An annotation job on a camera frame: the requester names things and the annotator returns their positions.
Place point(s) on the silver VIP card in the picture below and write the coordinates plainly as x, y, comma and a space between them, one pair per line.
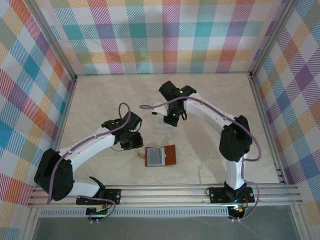
155, 157

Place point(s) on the brown leather card holder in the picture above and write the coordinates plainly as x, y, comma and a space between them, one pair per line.
170, 155

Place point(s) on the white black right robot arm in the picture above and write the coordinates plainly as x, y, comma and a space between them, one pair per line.
205, 112

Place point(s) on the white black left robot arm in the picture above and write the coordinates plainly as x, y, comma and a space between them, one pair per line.
87, 147

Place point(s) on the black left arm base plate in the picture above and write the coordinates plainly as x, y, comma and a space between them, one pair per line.
112, 196

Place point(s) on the long aluminium mounting rail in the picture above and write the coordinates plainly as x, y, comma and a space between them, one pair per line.
162, 196

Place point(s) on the aluminium side rail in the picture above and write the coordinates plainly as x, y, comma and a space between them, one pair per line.
63, 120
267, 130

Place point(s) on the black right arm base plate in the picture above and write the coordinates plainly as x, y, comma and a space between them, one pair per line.
217, 195

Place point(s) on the aluminium frame post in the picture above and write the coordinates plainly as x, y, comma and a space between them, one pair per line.
273, 37
50, 40

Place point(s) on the short aluminium frame bar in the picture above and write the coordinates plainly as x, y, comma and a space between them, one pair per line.
30, 225
300, 222

